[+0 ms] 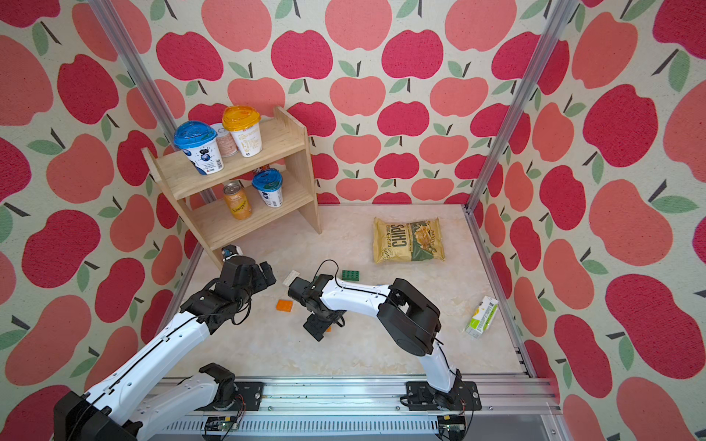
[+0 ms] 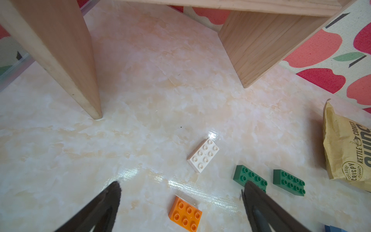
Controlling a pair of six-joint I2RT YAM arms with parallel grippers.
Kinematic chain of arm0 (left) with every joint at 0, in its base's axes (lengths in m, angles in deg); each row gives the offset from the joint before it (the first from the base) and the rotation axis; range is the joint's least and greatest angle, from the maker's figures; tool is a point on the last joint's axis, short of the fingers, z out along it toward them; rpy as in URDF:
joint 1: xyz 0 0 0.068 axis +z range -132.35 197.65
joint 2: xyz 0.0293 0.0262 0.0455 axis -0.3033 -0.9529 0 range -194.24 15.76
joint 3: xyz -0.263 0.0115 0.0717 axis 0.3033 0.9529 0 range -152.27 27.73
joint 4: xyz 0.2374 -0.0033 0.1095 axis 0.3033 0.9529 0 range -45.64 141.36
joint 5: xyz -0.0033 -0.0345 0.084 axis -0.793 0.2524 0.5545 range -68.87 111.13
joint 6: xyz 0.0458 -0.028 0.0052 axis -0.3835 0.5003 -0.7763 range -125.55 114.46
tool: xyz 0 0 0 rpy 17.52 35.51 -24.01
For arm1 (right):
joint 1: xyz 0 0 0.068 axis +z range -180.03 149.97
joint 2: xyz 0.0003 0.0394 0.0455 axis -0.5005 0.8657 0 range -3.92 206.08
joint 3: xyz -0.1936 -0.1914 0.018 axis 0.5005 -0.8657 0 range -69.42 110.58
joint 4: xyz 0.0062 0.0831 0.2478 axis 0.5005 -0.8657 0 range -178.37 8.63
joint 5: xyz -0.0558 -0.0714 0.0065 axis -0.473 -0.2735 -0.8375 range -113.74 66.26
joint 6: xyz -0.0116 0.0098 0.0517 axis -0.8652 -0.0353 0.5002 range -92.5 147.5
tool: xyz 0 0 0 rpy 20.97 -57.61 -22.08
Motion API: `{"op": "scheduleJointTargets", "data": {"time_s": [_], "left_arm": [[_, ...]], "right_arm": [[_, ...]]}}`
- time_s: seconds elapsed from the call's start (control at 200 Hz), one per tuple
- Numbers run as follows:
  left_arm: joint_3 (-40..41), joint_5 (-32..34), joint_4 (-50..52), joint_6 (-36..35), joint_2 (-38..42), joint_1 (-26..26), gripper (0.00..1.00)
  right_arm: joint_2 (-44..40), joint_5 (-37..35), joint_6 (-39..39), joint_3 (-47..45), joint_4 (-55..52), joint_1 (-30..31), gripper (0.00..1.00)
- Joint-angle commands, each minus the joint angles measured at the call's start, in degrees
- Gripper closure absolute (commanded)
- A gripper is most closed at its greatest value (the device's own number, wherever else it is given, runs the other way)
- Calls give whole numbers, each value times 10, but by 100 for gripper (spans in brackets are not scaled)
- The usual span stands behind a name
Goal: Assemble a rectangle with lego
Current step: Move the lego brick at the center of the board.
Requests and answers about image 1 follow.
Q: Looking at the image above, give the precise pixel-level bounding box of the aluminium corner post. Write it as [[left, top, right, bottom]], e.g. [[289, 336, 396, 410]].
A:
[[465, 0, 580, 213], [87, 0, 219, 206]]

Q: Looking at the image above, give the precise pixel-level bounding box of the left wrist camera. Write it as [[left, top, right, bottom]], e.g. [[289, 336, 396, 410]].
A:
[[222, 244, 243, 261]]

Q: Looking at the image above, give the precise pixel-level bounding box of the yellow chips bag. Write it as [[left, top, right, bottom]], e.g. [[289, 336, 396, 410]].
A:
[[372, 218, 446, 264]]

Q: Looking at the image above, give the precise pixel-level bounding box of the orange lid yogurt cup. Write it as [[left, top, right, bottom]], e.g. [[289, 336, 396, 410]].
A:
[[222, 106, 263, 158]]

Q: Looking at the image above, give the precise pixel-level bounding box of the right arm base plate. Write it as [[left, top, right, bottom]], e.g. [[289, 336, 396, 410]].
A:
[[400, 380, 483, 413]]

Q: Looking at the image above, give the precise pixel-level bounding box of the blue lid yogurt cup lower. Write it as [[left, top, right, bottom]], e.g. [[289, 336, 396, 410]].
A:
[[252, 169, 283, 208]]

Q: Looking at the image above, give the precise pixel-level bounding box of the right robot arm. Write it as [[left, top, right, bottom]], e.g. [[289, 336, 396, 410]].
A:
[[287, 274, 461, 409]]

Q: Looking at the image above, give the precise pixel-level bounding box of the green lego brick right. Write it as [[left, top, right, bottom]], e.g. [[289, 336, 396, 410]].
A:
[[341, 270, 360, 282]]

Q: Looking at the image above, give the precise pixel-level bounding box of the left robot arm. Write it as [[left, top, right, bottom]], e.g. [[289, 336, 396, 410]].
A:
[[53, 252, 276, 440]]

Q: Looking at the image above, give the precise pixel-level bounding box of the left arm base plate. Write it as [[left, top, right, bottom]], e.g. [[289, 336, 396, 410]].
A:
[[207, 380, 265, 412]]

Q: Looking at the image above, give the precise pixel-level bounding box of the left aluminium corner post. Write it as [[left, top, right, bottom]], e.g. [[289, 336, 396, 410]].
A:
[[87, 0, 219, 206]]

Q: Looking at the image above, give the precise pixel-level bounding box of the orange soda can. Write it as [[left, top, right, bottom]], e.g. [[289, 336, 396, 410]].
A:
[[224, 181, 252, 221]]

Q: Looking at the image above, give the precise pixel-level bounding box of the pink yogurt cup behind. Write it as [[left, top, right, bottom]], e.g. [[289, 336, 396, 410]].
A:
[[211, 123, 238, 158]]

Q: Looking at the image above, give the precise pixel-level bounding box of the wooden two-tier shelf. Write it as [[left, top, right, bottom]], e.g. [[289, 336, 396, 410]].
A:
[[142, 107, 322, 268]]

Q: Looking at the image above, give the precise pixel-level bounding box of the white lego brick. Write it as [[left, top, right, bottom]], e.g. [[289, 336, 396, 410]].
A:
[[282, 270, 300, 287]]

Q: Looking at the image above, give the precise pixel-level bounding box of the blue lid yogurt cup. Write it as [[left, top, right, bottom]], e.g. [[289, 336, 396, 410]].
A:
[[252, 169, 283, 208], [174, 121, 224, 176]]

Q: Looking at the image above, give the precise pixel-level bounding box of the blue lid yogurt cup upper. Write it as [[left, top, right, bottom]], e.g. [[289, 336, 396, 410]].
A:
[[174, 121, 224, 176]]

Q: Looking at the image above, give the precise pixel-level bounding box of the aluminium front rail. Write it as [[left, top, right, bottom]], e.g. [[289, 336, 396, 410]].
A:
[[154, 374, 571, 440]]

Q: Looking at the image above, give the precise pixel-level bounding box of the right aluminium corner post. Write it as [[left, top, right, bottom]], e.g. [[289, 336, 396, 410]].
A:
[[465, 0, 580, 213]]

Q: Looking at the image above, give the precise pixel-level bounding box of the small green white carton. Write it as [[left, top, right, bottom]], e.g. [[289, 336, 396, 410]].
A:
[[465, 296, 498, 339]]

